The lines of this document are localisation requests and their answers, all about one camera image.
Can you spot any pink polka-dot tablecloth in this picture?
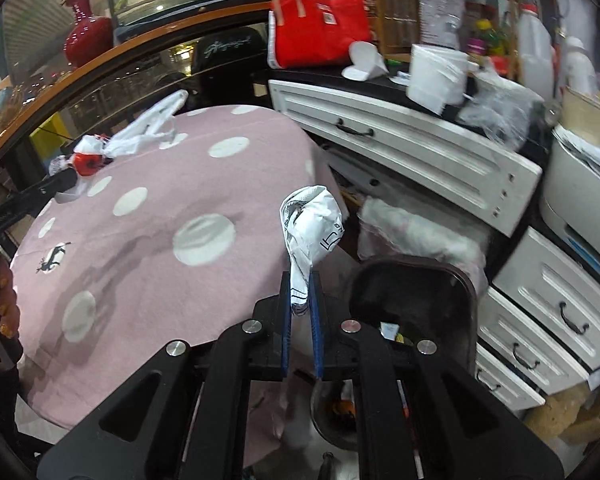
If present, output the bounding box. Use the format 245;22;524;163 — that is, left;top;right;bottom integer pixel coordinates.
10;104;351;466

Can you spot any person's left hand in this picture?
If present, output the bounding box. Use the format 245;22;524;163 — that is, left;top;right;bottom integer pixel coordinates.
0;255;23;361

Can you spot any tan plush toy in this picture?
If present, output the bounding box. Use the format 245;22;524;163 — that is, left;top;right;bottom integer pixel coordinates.
522;385;600;446

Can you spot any wooden counter rail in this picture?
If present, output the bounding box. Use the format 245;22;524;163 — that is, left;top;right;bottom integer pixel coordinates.
0;0;276;171

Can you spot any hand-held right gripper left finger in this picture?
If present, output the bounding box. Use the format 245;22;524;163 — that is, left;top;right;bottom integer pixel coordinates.
36;270;295;480

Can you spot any red ceramic vase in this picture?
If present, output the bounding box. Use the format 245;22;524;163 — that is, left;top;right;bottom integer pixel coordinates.
62;0;115;68

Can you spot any white plastic jug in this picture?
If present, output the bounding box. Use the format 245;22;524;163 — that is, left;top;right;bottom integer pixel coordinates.
517;4;556;103

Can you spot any white fluffy cloth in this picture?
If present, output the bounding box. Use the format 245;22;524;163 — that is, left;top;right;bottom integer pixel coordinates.
357;196;488;286

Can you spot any white printed wrapper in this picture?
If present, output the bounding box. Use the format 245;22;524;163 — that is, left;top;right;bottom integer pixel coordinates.
278;185;347;317

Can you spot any white wide cabinet drawer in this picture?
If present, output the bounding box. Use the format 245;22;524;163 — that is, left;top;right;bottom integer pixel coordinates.
269;79;543;238

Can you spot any white plastic stand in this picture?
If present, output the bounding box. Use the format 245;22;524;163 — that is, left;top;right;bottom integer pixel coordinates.
341;41;388;82

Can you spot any white drawer unit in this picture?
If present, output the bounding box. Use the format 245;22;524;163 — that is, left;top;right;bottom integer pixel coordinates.
472;227;600;413

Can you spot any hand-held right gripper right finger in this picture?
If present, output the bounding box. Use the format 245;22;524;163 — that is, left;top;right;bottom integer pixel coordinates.
307;271;565;480

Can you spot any dark brown trash bin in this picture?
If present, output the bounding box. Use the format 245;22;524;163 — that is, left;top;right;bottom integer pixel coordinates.
310;255;481;453

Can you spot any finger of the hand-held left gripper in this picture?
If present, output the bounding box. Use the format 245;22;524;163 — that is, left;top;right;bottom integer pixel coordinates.
0;167;81;248

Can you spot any black chair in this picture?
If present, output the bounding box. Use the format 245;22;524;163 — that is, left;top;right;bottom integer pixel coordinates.
192;25;271;111

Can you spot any wooden shelf rack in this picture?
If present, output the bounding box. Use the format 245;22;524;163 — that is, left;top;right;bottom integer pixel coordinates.
372;0;523;63

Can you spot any red tote bag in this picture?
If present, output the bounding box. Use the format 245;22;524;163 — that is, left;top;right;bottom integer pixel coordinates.
267;0;373;70

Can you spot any white plastic bag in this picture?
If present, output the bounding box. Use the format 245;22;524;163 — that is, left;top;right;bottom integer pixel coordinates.
50;89;190;205

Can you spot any clear plastic bag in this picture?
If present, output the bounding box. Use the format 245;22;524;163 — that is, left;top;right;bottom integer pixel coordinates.
455;67;546;151

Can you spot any white printer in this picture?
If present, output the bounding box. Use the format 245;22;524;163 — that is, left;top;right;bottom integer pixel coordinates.
539;125;600;281

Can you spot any white yogurt bottle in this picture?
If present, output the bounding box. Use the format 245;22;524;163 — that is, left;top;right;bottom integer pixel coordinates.
562;36;597;96

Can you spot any yellow cap bottle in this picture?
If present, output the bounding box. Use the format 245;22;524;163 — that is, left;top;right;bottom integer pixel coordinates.
472;19;506;58

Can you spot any white printed pouch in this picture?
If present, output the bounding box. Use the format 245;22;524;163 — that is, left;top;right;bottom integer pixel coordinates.
419;0;466;46

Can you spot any beige tape roll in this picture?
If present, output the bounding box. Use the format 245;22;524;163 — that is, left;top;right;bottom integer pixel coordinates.
560;87;600;133

